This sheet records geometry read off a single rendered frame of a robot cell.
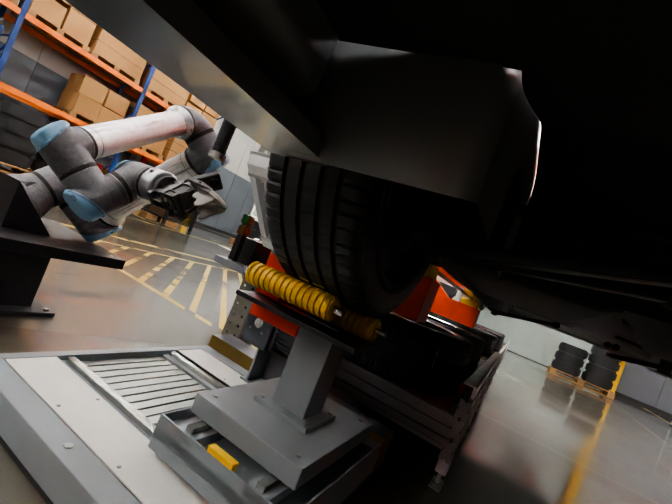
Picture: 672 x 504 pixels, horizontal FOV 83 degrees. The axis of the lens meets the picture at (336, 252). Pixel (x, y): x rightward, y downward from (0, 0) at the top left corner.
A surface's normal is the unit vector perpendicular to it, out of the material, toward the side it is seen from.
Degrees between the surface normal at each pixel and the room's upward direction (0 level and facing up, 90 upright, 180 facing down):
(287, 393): 90
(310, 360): 90
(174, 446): 90
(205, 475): 90
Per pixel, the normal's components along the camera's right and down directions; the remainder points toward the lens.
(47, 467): -0.42, -0.19
